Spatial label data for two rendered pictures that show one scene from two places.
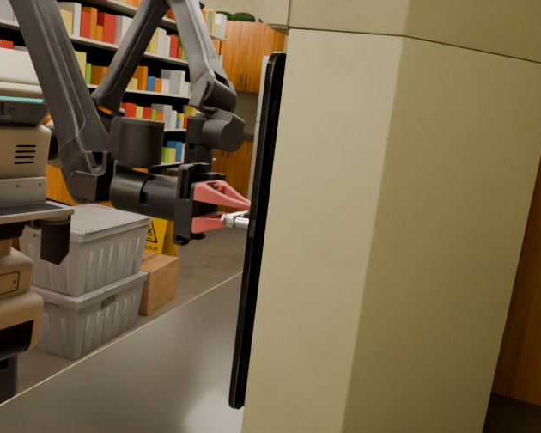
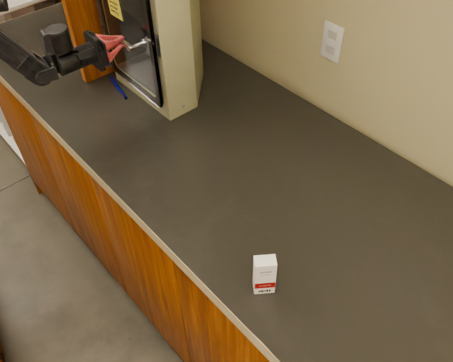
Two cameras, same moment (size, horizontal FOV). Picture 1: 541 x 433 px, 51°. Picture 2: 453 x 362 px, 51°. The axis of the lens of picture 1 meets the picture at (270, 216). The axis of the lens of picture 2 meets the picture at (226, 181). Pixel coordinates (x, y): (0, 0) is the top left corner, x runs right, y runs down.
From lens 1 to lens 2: 1.12 m
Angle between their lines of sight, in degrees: 61
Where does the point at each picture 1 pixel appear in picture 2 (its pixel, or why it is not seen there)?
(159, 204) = (90, 60)
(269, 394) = (174, 93)
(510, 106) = not seen: outside the picture
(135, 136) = (65, 39)
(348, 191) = (182, 16)
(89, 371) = (83, 146)
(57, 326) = not seen: outside the picture
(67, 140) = (21, 61)
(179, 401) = (124, 126)
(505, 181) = not seen: outside the picture
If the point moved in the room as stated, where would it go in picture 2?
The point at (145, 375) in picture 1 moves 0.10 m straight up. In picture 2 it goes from (98, 131) to (90, 105)
